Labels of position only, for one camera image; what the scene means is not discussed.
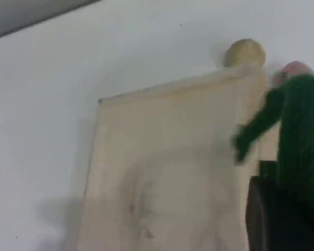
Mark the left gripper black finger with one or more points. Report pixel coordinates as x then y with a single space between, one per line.
267 222

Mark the pink peach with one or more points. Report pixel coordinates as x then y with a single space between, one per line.
295 67

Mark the round beige potato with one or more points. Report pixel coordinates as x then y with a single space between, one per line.
246 52

